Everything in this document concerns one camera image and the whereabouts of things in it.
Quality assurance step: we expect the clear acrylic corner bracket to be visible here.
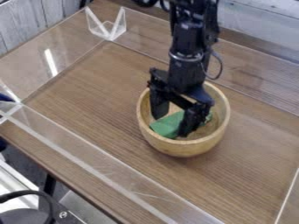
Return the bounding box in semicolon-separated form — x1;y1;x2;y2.
84;7;127;41

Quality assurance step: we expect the green rectangular block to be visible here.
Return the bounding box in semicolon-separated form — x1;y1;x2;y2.
149;110;212;140

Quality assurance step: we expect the clear acrylic front barrier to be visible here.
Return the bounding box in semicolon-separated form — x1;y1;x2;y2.
0;89;223;224

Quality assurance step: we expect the black table leg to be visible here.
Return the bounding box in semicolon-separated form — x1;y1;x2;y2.
43;174;57;196

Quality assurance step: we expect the brown wooden bowl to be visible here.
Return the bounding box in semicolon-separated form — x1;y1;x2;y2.
136;82;231;158

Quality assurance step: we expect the grey metal base plate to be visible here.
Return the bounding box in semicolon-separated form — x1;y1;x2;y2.
39;198;89;224

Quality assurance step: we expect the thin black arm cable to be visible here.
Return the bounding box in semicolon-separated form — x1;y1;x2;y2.
200;47;225;81

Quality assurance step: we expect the black cable loop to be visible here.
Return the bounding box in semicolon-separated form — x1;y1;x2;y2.
0;190;55;224

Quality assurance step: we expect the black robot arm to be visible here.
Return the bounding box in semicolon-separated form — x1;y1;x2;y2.
148;0;220;137

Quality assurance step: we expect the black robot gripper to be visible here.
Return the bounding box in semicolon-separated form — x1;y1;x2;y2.
148;52;213;137

